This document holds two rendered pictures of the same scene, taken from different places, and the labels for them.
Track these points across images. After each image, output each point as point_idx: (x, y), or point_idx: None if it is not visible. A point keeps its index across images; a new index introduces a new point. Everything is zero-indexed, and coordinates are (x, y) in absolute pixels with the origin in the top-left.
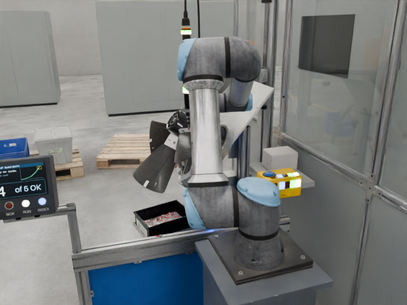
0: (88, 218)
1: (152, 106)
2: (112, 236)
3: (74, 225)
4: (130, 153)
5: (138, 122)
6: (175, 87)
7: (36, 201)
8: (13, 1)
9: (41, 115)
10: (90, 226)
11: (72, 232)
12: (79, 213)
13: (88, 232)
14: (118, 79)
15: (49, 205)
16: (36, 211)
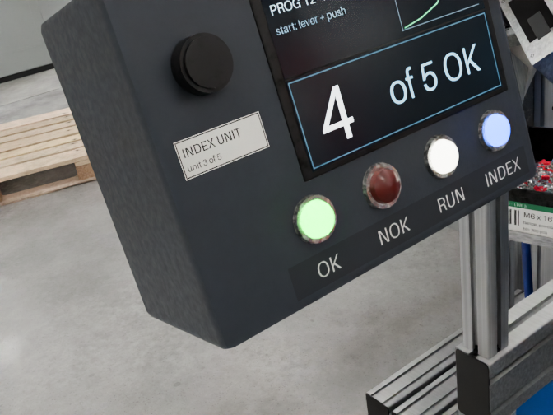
0: (36, 323)
1: (15, 62)
2: (136, 343)
3: (501, 239)
4: (43, 156)
5: (0, 101)
6: (57, 8)
7: (471, 136)
8: None
9: None
10: (57, 338)
11: (494, 269)
12: (6, 320)
13: (62, 354)
14: None
15: (518, 145)
16: (483, 188)
